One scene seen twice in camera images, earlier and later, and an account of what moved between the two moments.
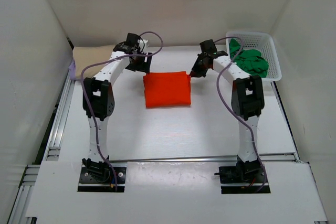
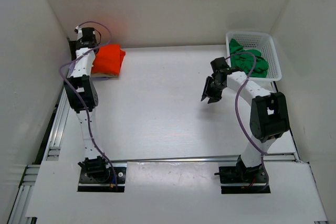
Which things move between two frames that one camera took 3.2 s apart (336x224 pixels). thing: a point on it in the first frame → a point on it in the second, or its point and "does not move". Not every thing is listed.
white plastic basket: x=263 y=42 does not move
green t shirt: x=251 y=60 does not move
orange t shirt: x=167 y=88 → x=108 y=59
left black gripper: x=142 y=64 → x=72 y=44
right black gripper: x=199 y=67 → x=212 y=89
